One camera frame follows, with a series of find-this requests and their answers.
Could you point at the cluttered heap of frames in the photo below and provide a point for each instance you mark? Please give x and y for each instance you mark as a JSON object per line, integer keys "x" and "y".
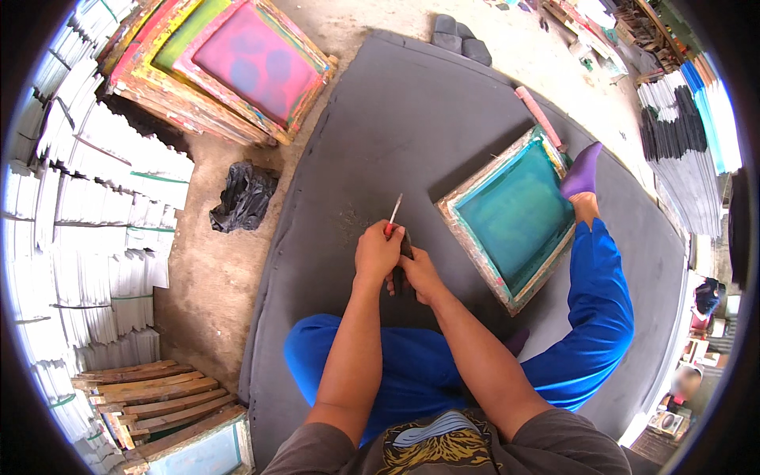
{"x": 611, "y": 32}

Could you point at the stack of colourful screen frames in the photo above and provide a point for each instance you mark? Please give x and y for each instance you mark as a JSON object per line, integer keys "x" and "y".
{"x": 237, "y": 65}

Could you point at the stack of blue white sheets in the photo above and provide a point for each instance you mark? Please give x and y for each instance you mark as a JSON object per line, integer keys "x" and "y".
{"x": 712, "y": 113}

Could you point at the grey cushions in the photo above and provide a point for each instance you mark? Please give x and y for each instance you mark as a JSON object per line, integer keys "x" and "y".
{"x": 460, "y": 38}

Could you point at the person's body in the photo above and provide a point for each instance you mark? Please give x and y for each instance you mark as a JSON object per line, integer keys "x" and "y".
{"x": 451, "y": 445}

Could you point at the pink wooden squeegee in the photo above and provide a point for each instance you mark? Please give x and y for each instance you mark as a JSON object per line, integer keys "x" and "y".
{"x": 538, "y": 116}

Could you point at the dark rubber piece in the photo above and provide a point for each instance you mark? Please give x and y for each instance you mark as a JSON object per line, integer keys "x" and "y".
{"x": 406, "y": 246}

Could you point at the teal screen printing frame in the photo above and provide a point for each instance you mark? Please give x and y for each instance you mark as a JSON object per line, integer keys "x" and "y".
{"x": 513, "y": 217}

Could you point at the stack of white black sheets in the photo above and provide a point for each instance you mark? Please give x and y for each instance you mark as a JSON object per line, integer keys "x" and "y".
{"x": 680, "y": 154}

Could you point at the large grey mat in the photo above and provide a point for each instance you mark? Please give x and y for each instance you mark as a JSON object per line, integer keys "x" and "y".
{"x": 415, "y": 130}

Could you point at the stack of bare wooden frames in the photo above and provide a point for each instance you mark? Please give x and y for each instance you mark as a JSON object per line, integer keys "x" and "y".
{"x": 154, "y": 398}

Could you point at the person's left hand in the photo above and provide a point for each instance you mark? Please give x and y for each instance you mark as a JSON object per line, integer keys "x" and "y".
{"x": 374, "y": 252}

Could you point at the person's right fingers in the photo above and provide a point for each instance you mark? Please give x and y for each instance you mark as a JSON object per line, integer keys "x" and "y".
{"x": 393, "y": 284}

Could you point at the pale blue screen frame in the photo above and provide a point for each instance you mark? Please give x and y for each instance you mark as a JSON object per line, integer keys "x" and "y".
{"x": 205, "y": 452}

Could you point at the stacks of white sheets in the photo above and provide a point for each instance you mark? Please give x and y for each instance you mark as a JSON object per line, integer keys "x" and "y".
{"x": 89, "y": 225}

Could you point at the person's right hand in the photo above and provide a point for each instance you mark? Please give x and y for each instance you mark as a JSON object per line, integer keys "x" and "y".
{"x": 423, "y": 276}

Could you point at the person's legs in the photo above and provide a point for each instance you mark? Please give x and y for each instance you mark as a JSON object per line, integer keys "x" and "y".
{"x": 594, "y": 309}

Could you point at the person's left fingers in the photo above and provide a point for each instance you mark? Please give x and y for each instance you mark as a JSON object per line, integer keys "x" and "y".
{"x": 393, "y": 233}

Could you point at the black plastic bag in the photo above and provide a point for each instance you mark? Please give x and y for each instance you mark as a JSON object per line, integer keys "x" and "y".
{"x": 242, "y": 199}

